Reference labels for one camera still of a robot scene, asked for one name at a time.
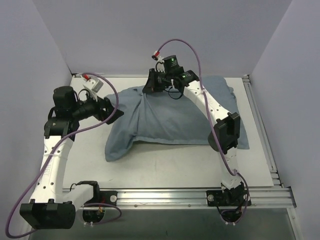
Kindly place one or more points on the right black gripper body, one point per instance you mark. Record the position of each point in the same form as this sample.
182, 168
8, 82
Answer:
155, 79

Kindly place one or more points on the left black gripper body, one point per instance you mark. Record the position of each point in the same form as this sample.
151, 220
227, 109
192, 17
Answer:
102, 110

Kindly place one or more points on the blue pillowcase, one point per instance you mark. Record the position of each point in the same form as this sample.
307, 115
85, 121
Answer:
154, 118

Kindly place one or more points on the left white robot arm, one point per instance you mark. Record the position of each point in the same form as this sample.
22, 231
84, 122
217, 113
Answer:
48, 208

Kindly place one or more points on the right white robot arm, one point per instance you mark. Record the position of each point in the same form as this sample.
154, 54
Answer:
225, 126

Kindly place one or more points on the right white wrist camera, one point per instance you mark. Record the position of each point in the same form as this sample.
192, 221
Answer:
159, 65

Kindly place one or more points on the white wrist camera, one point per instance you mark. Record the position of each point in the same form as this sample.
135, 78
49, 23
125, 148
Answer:
92, 85
159, 65

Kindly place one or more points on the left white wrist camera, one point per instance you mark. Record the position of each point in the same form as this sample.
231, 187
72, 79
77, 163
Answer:
92, 85

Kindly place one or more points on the aluminium back rail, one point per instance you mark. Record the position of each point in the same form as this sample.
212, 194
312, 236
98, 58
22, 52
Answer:
77, 74

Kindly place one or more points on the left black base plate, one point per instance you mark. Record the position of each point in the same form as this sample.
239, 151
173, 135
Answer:
109, 197

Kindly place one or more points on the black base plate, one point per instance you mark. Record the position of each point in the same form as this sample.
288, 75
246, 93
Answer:
109, 197
234, 197

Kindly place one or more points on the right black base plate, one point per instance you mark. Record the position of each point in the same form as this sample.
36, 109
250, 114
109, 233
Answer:
234, 197

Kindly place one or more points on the aluminium front rail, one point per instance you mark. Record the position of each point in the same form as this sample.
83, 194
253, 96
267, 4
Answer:
196, 198

